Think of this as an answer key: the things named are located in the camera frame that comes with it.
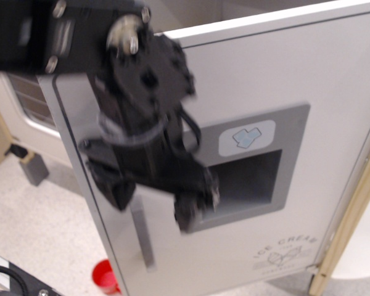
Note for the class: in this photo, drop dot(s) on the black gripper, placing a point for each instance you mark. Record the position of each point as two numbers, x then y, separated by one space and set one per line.
161 158

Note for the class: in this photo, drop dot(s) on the white toy fridge door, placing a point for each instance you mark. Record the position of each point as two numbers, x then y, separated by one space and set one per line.
283 103

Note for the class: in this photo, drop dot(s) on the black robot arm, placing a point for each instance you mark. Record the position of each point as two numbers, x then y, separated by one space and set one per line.
139 80

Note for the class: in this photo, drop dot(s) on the red plastic cup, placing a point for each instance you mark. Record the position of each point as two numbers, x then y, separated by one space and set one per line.
104 278

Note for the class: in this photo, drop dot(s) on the grey ice dispenser panel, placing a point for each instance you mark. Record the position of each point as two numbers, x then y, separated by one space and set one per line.
254 158

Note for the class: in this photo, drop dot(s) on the grey cabinet leg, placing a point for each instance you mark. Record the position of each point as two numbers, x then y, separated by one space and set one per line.
34 168

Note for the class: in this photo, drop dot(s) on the white oven door with window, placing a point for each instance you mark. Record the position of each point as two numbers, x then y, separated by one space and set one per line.
27 116

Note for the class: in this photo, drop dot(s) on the grey fridge door handle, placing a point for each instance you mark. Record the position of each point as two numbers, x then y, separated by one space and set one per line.
142 231

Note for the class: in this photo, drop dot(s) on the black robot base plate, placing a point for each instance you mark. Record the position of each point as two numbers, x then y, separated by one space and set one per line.
37 289

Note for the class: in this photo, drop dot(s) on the wooden cabinet side frame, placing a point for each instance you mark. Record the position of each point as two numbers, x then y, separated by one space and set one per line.
351 218

